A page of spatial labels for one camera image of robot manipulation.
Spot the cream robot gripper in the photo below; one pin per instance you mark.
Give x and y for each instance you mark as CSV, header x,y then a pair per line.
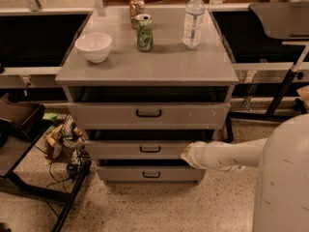
x,y
203,154

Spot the grey drawer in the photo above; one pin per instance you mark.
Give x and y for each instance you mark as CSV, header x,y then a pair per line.
x,y
115,171
148,116
142,144

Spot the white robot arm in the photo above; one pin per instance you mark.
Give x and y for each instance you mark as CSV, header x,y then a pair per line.
x,y
282,159

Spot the grey drawer cabinet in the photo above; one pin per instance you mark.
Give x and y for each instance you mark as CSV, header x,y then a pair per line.
x,y
168,73

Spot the grey bottom drawer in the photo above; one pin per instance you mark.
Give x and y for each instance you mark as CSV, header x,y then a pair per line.
x,y
115,171

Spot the grey top drawer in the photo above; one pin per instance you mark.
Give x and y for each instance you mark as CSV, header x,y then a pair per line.
x,y
148,116

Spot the green soda can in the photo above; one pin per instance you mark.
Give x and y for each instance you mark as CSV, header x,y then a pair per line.
x,y
144,30

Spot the white ceramic bowl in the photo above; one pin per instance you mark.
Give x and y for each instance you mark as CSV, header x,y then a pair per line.
x,y
95,47

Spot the clear plastic water bottle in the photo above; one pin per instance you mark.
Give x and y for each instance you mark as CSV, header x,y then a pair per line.
x,y
193,21

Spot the orange soda can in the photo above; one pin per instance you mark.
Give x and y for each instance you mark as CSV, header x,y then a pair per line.
x,y
136,7

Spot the black side table right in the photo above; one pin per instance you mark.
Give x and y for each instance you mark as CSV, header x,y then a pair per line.
x,y
286,22

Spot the black side table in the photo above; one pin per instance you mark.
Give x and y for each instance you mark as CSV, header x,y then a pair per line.
x,y
21,126
286,22

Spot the black side table left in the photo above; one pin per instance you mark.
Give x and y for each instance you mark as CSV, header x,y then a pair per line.
x,y
21,126

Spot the clutter pile with cables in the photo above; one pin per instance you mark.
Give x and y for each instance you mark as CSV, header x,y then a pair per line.
x,y
64,137

